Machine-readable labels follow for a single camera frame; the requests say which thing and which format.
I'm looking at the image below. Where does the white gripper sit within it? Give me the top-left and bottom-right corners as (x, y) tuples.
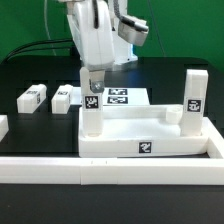
(68, 0), (115, 93)

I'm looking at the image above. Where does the white desk top tray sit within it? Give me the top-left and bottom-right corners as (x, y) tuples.
(78, 105), (208, 158)

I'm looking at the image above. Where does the fiducial marker sheet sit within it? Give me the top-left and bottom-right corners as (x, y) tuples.
(70, 87), (151, 108)

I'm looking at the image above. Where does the white left fence bar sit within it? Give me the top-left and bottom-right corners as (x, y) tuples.
(0, 115), (9, 142)

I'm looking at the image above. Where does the white fence bar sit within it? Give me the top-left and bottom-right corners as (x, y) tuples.
(202, 117), (224, 159)
(0, 157), (224, 185)
(0, 115), (9, 142)

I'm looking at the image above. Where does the white front fence bar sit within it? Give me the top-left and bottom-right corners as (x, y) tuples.
(0, 157), (224, 185)

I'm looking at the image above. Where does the white right fence bar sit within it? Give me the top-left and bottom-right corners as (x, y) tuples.
(202, 117), (224, 159)

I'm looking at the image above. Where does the black cable bundle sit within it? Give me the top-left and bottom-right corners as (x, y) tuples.
(2, 37), (81, 64)

